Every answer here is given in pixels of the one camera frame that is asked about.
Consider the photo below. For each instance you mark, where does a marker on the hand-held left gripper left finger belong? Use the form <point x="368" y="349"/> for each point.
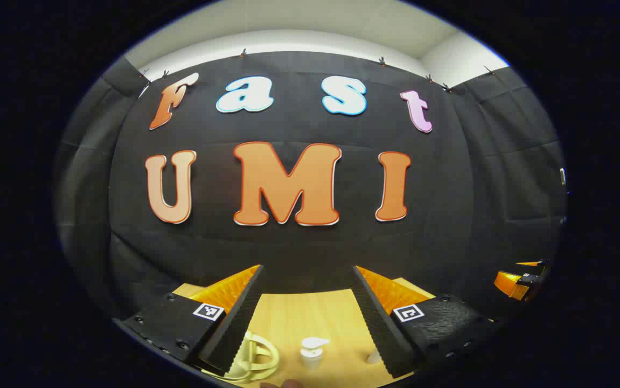
<point x="234" y="334"/>

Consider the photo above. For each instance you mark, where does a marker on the white pump bottle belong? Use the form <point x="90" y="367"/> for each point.
<point x="311" y="358"/>

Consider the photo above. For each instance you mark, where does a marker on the white squeeze tube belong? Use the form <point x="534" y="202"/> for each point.
<point x="374" y="357"/>

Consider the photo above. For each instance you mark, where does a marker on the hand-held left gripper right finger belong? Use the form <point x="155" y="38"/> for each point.
<point x="380" y="334"/>

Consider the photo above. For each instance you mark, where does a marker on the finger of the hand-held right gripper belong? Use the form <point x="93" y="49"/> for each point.
<point x="511" y="285"/>
<point x="533" y="264"/>

